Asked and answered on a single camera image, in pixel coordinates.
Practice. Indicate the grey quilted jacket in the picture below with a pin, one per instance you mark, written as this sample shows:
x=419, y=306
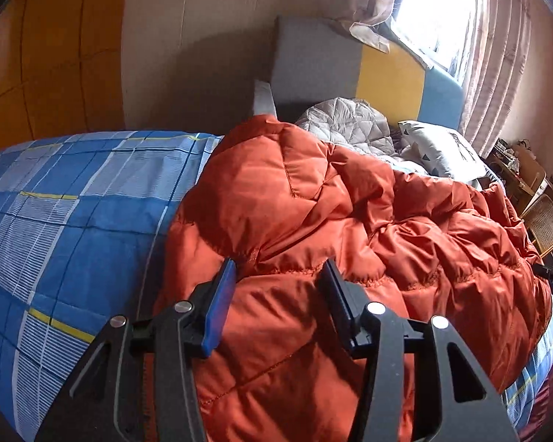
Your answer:
x=355, y=125

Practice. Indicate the grey yellow blue headboard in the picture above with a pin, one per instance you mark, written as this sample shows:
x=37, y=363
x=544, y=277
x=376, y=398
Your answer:
x=315, y=61

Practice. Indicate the white printed pillow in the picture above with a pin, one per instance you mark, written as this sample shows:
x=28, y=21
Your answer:
x=443, y=151

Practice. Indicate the striped pink curtain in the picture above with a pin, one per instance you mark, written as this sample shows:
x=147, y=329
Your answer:
x=496, y=58

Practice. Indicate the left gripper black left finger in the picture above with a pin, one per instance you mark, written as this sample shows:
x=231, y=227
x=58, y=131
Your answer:
x=135, y=381

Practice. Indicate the white bed frame rail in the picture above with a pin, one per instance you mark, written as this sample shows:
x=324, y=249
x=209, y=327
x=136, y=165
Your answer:
x=263, y=101

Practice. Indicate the orange puffer jacket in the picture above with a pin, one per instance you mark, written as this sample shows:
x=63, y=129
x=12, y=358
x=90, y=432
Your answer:
x=280, y=202

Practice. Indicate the blue plaid bed sheet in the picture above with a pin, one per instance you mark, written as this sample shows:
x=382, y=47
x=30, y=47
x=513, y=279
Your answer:
x=83, y=222

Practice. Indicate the wicker wooden chair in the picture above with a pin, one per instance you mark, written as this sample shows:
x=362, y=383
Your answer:
x=538, y=219

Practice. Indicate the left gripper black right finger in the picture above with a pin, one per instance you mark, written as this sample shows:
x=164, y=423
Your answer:
x=453, y=398

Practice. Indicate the wooden side table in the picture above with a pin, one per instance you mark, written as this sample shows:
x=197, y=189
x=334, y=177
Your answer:
x=524, y=178

